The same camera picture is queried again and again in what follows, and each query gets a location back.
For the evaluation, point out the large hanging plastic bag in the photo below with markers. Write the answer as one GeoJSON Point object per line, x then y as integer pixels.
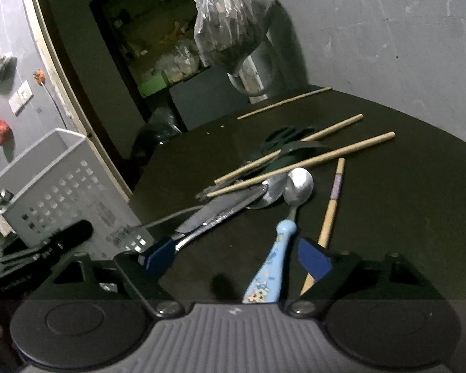
{"type": "Point", "coordinates": [229, 27]}

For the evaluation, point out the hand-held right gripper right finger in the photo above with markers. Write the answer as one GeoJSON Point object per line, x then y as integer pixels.
{"type": "Point", "coordinates": [314, 260]}

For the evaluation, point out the plain wooden chopstick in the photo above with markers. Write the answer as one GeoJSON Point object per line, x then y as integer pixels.
{"type": "Point", "coordinates": [334, 154]}
{"type": "Point", "coordinates": [334, 129]}

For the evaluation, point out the dark wooden shelf cabinet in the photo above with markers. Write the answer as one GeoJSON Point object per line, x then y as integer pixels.
{"type": "Point", "coordinates": [147, 46]}

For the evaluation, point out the metal table knife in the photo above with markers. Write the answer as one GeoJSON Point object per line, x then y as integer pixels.
{"type": "Point", "coordinates": [217, 211]}

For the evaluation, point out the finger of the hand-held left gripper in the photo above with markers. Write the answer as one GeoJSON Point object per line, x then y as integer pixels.
{"type": "Point", "coordinates": [31, 256]}
{"type": "Point", "coordinates": [70, 231]}

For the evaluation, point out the white perforated utensil basket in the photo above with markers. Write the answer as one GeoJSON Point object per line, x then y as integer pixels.
{"type": "Point", "coordinates": [62, 186]}

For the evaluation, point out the black garbage bag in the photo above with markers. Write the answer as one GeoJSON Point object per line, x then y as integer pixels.
{"type": "Point", "coordinates": [159, 128]}

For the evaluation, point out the pale door frame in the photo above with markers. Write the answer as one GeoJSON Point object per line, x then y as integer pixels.
{"type": "Point", "coordinates": [114, 175]}

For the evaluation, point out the plastic bags of food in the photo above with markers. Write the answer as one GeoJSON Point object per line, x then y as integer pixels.
{"type": "Point", "coordinates": [178, 66]}

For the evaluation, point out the orange wall plug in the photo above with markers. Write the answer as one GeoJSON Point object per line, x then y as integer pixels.
{"type": "Point", "coordinates": [40, 76]}

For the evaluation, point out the plain metal spoon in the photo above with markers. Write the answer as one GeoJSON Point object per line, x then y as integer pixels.
{"type": "Point", "coordinates": [273, 192]}

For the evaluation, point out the small hanging plastic bag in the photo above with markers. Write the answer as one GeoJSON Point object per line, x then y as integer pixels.
{"type": "Point", "coordinates": [2, 66]}

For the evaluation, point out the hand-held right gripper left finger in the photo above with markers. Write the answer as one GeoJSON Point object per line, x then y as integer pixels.
{"type": "Point", "coordinates": [161, 256]}

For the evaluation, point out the dark green slotted spatula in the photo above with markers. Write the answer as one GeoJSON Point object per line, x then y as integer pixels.
{"type": "Point", "coordinates": [283, 136]}

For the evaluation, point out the green box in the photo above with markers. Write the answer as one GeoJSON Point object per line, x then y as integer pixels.
{"type": "Point", "coordinates": [153, 86]}

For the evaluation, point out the wooden chopstick purple band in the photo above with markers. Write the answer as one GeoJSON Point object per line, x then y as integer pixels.
{"type": "Point", "coordinates": [283, 103]}
{"type": "Point", "coordinates": [337, 186]}

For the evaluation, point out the white wall switch panel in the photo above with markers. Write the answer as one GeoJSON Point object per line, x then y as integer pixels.
{"type": "Point", "coordinates": [21, 97]}

